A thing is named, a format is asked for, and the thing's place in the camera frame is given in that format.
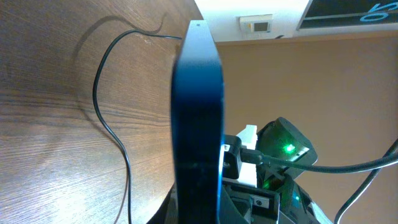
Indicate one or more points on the wall thermostat panel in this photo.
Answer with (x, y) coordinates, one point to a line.
(255, 25)

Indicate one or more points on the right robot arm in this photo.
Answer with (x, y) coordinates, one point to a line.
(257, 192)

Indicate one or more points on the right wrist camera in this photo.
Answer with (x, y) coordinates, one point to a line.
(232, 156)

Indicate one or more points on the blue Samsung smartphone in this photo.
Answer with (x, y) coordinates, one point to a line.
(197, 124)

